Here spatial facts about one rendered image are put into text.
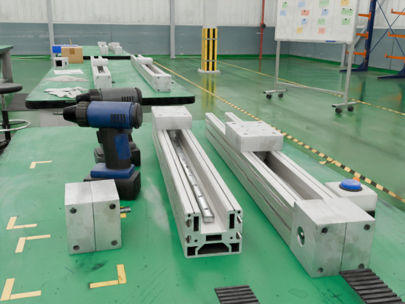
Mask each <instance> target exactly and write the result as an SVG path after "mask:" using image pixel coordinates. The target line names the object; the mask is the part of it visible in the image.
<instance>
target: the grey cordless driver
mask: <svg viewBox="0 0 405 304"><path fill-rule="evenodd" d="M75 98H76V99H75V100H65V102H66V103H73V102H76V105H78V103H79V102H80V101H88V102H92V101H112V102H132V103H134V104H135V103H139V104H140V106H141V105H142V92H141V90H140V89H139V88H138V87H135V88H134V87H110V88H100V89H99V90H98V89H89V91H88V92H85V93H81V94H79V95H76V97H75ZM123 131H125V132H126V133H127V135H128V141H129V145H130V150H131V157H130V163H131V164H133V165H135V166H140V164H141V158H140V150H139V148H138V147H137V146H136V143H135V142H134V141H133V138H132V135H131V134H132V132H133V129H132V130H130V129H123ZM93 153H94V157H95V162H96V164H97V163H105V159H104V153H103V150H102V144H100V147H95V150H94V151H93Z"/></svg>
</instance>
